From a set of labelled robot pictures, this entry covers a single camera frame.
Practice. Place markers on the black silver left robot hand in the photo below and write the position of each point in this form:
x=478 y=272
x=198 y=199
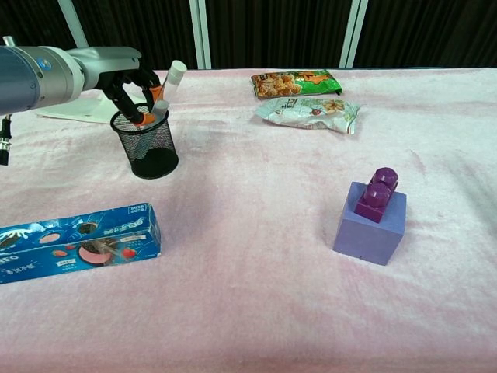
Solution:
x=105 y=64

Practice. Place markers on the transparent test tube white cap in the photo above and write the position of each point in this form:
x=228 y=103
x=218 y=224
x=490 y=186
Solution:
x=176 y=74

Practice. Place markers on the black mesh pen holder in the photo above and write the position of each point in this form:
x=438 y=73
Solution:
x=153 y=155

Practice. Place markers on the white slipper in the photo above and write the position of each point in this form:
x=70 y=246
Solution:
x=93 y=109

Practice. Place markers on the black curtain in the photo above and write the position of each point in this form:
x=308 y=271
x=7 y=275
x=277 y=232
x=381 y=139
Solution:
x=272 y=31

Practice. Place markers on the blue Oreo cookie box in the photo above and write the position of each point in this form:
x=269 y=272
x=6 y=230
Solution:
x=77 y=245

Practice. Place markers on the orange green snack bag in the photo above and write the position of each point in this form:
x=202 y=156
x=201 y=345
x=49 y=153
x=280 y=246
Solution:
x=299 y=82

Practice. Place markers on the white snack bag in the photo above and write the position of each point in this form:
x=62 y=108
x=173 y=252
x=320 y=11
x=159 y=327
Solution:
x=306 y=112

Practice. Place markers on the pink fluffy tablecloth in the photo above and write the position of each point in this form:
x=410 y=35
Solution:
x=248 y=295

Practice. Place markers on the purple two-stud toy brick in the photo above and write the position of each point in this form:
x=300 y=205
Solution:
x=374 y=196

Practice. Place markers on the lavender cube block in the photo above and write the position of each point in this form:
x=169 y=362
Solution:
x=369 y=237

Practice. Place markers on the slanted white frame post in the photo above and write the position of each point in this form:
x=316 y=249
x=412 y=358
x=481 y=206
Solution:
x=75 y=23

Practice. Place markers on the double white frame post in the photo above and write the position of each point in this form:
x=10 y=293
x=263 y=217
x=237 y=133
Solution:
x=201 y=35

